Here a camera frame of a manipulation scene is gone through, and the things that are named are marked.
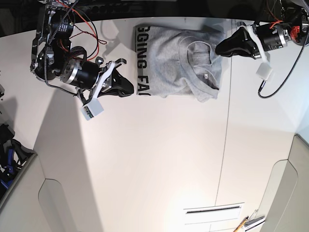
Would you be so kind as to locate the blue black tool pile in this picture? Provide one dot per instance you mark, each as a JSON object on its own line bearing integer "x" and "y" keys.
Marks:
{"x": 12, "y": 158}

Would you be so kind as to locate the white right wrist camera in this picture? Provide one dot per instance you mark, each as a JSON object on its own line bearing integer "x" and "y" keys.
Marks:
{"x": 92, "y": 109}

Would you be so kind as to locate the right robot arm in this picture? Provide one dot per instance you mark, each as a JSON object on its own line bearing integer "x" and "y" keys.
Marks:
{"x": 52, "y": 47}

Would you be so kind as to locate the yellow pencil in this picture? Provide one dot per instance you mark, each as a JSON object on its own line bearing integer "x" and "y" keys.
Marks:
{"x": 241, "y": 225}

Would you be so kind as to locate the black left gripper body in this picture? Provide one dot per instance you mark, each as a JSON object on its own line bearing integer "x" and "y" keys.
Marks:
{"x": 272, "y": 36}

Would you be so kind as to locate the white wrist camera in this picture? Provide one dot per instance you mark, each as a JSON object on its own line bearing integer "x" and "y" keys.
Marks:
{"x": 265, "y": 71}
{"x": 92, "y": 109}

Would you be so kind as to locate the white cable grommet plate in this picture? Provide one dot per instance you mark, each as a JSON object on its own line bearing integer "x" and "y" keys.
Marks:
{"x": 213, "y": 214}

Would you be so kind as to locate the metal binder clip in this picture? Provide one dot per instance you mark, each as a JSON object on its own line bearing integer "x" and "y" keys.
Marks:
{"x": 253, "y": 222}

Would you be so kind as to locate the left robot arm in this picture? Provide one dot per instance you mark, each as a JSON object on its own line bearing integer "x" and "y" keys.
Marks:
{"x": 255, "y": 40}

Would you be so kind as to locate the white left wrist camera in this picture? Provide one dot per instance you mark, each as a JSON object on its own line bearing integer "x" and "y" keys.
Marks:
{"x": 265, "y": 71}

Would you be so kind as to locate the grey T-shirt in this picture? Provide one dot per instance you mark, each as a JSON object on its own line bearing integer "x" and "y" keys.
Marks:
{"x": 178, "y": 62}

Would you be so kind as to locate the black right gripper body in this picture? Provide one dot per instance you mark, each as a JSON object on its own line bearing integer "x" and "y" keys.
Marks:
{"x": 85, "y": 75}

